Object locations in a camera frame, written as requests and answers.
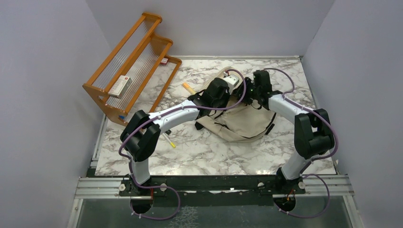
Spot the white yellow marker pen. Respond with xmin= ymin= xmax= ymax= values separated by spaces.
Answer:
xmin=162 ymin=133 xmax=176 ymax=148

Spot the small red white card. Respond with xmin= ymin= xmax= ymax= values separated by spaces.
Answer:
xmin=160 ymin=58 xmax=168 ymax=65

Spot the purple cable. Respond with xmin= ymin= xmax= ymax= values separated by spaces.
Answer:
xmin=118 ymin=68 xmax=248 ymax=221
xmin=264 ymin=67 xmax=339 ymax=219

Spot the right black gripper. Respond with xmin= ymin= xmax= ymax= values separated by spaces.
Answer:
xmin=232 ymin=77 xmax=260 ymax=105

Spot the beige canvas backpack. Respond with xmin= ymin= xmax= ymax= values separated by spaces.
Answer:
xmin=195 ymin=66 xmax=277 ymax=143

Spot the orange yellow highlighter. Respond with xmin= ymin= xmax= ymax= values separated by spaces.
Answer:
xmin=182 ymin=83 xmax=196 ymax=95

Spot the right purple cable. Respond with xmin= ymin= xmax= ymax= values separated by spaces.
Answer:
xmin=264 ymin=67 xmax=339 ymax=219

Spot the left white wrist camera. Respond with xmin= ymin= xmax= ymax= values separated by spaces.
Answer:
xmin=223 ymin=72 xmax=241 ymax=94

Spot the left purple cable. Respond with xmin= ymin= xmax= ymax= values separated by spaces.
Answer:
xmin=118 ymin=68 xmax=248 ymax=221

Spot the white red small box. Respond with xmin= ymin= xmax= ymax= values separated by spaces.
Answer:
xmin=108 ymin=75 xmax=132 ymax=99

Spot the black metal base frame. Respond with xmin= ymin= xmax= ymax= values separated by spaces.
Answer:
xmin=74 ymin=167 xmax=355 ymax=209

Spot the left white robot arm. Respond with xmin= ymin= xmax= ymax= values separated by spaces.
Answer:
xmin=118 ymin=76 xmax=242 ymax=195

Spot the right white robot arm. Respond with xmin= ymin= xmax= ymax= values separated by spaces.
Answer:
xmin=233 ymin=68 xmax=336 ymax=193

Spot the orange wooden shelf rack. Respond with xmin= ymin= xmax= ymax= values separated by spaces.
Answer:
xmin=83 ymin=12 xmax=182 ymax=126

